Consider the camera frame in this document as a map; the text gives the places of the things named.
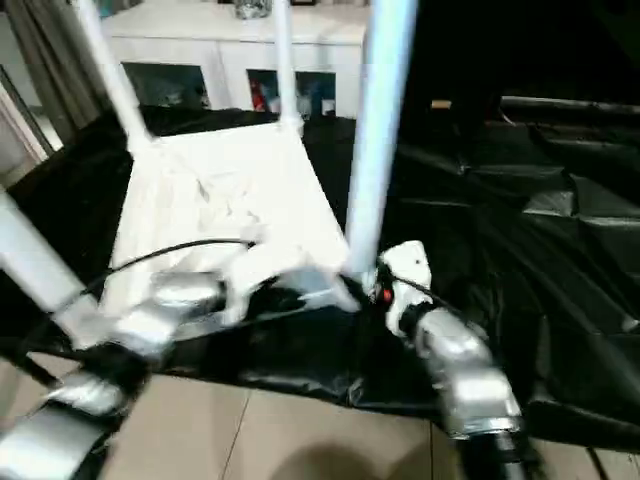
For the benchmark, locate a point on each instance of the white plastic table top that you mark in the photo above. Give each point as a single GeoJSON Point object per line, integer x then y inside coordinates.
{"type": "Point", "coordinates": [225, 190]}

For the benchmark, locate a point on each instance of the white plastic table leg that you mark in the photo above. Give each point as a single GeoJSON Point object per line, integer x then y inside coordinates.
{"type": "Point", "coordinates": [380, 125]}
{"type": "Point", "coordinates": [117, 75]}
{"type": "Point", "coordinates": [40, 255]}
{"type": "Point", "coordinates": [287, 65]}

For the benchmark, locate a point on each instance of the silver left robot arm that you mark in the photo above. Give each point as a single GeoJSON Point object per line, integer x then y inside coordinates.
{"type": "Point", "coordinates": [150, 305]}

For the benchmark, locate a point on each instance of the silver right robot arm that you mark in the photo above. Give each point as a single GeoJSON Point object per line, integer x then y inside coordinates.
{"type": "Point", "coordinates": [465, 360]}

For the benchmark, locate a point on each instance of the black mat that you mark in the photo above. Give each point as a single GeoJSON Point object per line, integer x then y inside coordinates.
{"type": "Point", "coordinates": [525, 225]}

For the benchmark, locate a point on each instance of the small tan tag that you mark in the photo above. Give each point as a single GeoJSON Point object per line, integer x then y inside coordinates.
{"type": "Point", "coordinates": [441, 104]}

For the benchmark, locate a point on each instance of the small red item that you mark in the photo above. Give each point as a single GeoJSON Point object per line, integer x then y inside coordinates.
{"type": "Point", "coordinates": [257, 95]}

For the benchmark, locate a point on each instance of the white cabinet with glass doors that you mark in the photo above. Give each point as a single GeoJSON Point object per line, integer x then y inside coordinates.
{"type": "Point", "coordinates": [225, 50]}

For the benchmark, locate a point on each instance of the black work table leg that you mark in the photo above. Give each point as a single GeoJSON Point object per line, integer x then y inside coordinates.
{"type": "Point", "coordinates": [32, 370]}

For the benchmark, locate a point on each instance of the long black bar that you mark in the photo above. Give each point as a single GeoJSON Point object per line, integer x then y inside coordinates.
{"type": "Point", "coordinates": [575, 105]}

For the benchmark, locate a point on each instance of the dark framed plaque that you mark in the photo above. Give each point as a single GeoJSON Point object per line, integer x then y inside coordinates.
{"type": "Point", "coordinates": [302, 2]}

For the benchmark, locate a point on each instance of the dark patterned small object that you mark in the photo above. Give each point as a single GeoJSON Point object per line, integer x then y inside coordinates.
{"type": "Point", "coordinates": [252, 7]}

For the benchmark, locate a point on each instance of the grey curtain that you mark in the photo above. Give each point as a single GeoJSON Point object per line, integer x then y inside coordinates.
{"type": "Point", "coordinates": [55, 65]}

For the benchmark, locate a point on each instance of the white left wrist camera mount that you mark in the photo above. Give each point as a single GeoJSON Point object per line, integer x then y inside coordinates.
{"type": "Point", "coordinates": [255, 275]}

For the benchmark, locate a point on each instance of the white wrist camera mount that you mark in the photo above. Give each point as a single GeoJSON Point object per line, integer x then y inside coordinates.
{"type": "Point", "coordinates": [407, 265]}
{"type": "Point", "coordinates": [255, 275]}

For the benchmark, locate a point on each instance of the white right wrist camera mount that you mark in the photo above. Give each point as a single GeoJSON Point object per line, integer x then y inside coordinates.
{"type": "Point", "coordinates": [407, 265]}

